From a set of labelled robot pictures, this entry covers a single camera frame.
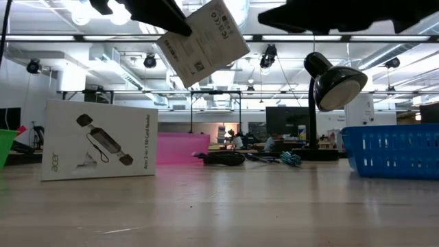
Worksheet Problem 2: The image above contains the pink translucent plastic bin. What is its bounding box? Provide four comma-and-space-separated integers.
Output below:
156, 132, 211, 165

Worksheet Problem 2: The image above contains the blue plastic slotted basket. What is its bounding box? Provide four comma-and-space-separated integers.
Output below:
340, 123, 439, 180

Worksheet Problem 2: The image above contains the black table border rail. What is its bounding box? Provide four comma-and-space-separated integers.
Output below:
5, 149, 344, 166

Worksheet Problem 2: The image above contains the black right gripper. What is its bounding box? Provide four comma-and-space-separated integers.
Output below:
257, 0, 439, 34

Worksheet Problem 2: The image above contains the black ceiling spotlight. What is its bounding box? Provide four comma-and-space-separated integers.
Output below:
26, 58, 43, 75
384, 56, 401, 69
143, 53, 158, 69
259, 43, 278, 69

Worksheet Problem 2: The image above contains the person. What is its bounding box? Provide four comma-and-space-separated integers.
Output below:
263, 133, 285, 152

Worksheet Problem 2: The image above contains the white Acer card reader box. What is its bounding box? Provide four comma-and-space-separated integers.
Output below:
156, 0, 251, 89
40, 99, 159, 182

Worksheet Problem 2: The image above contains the teal braided cable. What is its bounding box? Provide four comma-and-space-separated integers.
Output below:
279, 151, 302, 168

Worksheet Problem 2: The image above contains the black computer monitor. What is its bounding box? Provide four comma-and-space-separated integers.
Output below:
265, 106, 311, 134

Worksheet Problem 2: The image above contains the black gooseneck desk lamp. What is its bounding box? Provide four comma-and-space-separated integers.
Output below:
290, 51, 368, 162

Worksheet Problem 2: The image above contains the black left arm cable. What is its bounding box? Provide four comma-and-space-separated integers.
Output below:
0, 0, 13, 66

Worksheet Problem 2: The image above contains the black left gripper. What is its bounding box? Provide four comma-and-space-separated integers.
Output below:
89, 0, 193, 37

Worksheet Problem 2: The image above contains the dark wall screen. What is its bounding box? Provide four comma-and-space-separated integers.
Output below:
0, 107, 21, 131

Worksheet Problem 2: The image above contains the green plastic bin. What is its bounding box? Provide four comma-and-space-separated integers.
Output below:
0, 128, 19, 169

